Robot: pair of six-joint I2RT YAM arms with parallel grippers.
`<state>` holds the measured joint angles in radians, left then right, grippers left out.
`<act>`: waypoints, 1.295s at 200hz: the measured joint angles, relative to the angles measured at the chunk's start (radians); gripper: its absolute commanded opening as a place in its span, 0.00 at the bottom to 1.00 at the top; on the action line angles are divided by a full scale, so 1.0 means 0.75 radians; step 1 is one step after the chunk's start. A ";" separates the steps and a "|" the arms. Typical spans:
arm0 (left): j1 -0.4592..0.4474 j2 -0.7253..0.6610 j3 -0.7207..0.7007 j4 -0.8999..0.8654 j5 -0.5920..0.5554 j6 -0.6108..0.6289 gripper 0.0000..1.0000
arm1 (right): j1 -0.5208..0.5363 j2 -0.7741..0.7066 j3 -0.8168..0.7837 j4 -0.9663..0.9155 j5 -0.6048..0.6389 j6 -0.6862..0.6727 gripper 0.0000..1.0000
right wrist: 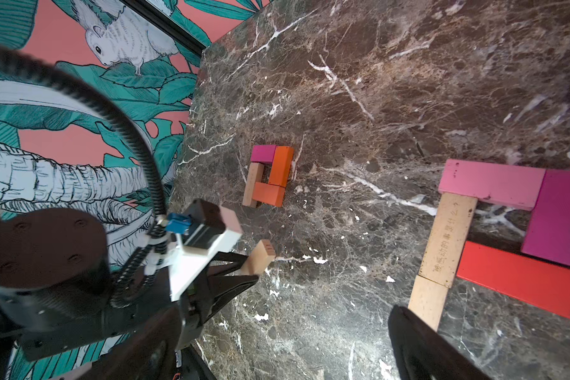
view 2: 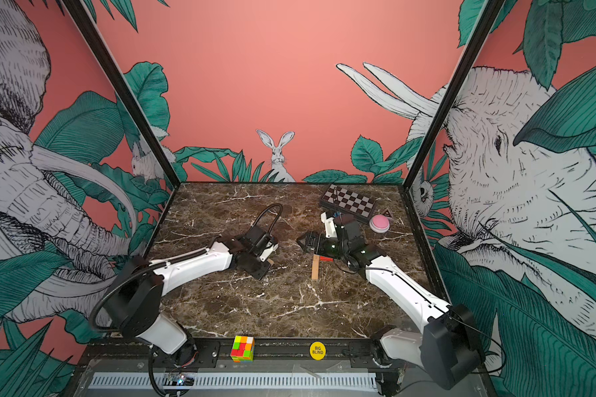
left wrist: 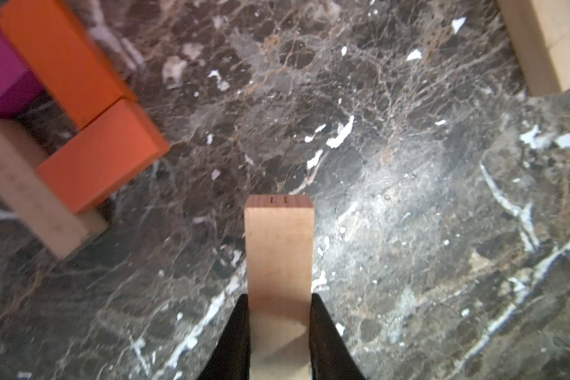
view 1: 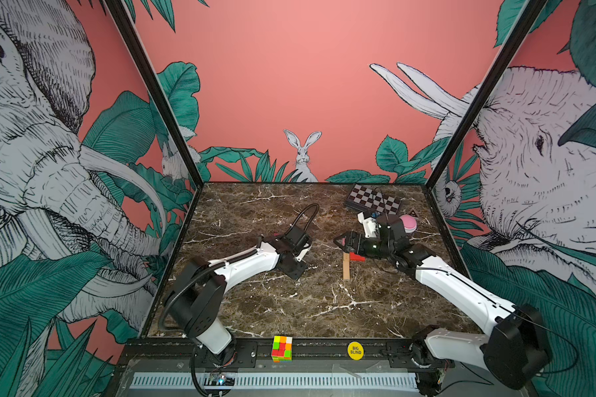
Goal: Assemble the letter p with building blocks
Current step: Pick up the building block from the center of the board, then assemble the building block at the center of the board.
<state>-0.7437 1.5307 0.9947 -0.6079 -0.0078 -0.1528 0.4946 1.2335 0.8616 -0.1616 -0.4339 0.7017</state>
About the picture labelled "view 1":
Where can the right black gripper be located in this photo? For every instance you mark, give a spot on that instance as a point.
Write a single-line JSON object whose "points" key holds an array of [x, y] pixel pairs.
{"points": [[354, 238]]}

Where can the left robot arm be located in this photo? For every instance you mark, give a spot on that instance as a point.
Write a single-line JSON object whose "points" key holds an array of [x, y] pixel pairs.
{"points": [[193, 303]]}

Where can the folded checkered chess board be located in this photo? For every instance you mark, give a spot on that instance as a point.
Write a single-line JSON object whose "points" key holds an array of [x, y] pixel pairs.
{"points": [[363, 198]]}

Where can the yellow big blind chip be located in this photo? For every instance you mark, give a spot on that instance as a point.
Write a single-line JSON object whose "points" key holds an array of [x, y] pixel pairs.
{"points": [[355, 351]]}

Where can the small circuit board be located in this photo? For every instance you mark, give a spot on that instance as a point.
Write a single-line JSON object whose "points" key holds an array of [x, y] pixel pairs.
{"points": [[220, 380]]}

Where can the black front rail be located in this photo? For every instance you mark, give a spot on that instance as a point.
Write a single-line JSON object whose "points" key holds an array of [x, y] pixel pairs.
{"points": [[251, 351]]}

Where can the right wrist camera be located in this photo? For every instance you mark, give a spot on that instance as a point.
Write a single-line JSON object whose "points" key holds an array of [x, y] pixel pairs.
{"points": [[381, 227]]}

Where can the colourful puzzle cube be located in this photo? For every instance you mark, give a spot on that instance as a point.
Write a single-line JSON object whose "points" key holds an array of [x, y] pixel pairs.
{"points": [[282, 349]]}

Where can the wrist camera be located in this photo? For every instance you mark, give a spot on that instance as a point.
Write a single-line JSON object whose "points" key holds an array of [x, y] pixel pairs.
{"points": [[298, 241], [381, 227]]}

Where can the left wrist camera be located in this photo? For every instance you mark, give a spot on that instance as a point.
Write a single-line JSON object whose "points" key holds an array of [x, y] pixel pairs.
{"points": [[298, 241]]}

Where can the white perforated strip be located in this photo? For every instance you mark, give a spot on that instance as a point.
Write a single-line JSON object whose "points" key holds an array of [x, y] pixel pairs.
{"points": [[278, 381]]}

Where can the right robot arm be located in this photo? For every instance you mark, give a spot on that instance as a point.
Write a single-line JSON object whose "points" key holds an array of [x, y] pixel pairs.
{"points": [[512, 345]]}

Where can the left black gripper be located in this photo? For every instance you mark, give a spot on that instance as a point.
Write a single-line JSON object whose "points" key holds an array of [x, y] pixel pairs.
{"points": [[298, 273]]}

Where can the pink round button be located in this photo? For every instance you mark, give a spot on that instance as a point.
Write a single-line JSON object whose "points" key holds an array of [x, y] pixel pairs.
{"points": [[409, 223]]}

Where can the red block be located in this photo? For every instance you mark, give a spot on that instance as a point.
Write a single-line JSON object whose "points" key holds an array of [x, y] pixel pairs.
{"points": [[355, 257]]}

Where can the natural wood block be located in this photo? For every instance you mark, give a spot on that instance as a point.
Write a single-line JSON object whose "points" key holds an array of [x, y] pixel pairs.
{"points": [[346, 267]]}

